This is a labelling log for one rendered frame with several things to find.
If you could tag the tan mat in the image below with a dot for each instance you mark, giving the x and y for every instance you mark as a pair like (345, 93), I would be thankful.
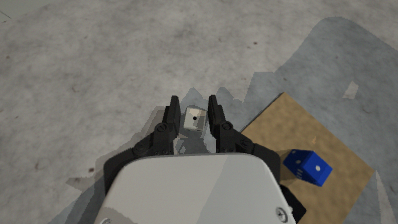
(285, 125)

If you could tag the white die with black pips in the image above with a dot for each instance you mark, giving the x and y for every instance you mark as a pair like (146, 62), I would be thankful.
(194, 119)

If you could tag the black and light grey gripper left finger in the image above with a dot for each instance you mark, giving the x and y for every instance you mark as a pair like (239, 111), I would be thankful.
(159, 142)

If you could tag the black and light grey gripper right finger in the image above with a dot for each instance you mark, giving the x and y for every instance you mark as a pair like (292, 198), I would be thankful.
(229, 140)

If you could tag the blue die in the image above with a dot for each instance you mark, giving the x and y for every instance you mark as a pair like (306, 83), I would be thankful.
(308, 166)

